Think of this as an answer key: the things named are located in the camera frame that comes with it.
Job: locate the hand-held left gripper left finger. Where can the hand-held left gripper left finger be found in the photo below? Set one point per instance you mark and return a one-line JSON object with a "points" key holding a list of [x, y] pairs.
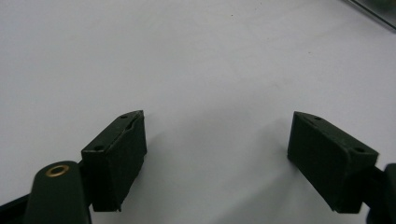
{"points": [[116, 161]]}

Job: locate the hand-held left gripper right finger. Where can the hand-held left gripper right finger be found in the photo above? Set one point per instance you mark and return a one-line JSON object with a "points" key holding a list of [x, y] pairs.
{"points": [[327, 155]]}

